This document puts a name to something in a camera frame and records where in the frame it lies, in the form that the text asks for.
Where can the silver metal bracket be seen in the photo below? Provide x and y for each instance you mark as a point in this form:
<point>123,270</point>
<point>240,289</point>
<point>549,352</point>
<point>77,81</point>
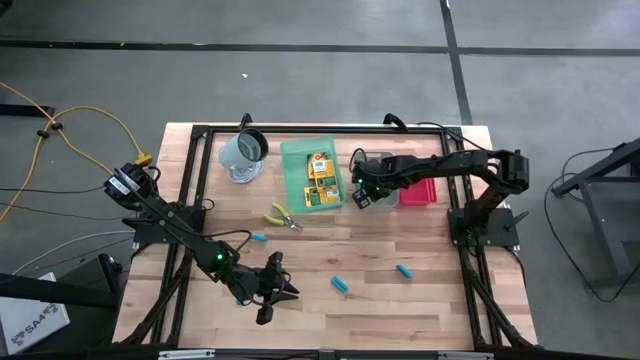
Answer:
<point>465,355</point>
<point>185,354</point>

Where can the red plastic mesh basket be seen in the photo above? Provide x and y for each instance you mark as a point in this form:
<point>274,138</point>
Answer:
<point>420,192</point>

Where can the black metal desk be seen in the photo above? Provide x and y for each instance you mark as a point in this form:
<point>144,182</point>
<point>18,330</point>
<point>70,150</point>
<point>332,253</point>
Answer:
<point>600,160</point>

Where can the black equipment stand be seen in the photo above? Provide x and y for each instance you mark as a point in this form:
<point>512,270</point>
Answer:
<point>50,292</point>

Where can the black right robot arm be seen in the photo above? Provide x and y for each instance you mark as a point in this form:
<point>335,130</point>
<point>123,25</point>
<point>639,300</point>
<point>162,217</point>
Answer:
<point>450,162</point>

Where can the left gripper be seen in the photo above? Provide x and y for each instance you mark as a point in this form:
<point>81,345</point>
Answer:
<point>250,285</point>

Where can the white cylindrical desk lamp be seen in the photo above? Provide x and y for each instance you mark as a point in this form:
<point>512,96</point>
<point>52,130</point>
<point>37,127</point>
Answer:
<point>235,155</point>

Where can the black floor bar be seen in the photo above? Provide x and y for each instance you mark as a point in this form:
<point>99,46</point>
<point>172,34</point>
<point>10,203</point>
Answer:
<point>25,110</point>

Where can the green translucent plastic bin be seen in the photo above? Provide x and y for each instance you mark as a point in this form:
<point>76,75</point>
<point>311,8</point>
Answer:
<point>292,170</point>

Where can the grey plastic bin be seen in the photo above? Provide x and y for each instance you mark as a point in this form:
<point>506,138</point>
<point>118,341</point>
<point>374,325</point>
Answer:
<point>387,200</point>

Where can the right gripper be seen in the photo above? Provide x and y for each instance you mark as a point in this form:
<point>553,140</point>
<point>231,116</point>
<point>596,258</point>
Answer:
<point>375,175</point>

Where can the black frame clamp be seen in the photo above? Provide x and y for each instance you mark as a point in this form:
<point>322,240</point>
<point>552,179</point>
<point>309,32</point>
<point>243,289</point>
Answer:
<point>245,120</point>
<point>395,120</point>

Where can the white printed cardboard box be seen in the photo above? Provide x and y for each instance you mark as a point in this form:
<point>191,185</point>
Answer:
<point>30,320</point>

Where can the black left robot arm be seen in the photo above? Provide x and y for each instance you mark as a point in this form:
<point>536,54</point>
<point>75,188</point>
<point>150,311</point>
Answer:
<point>170,225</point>

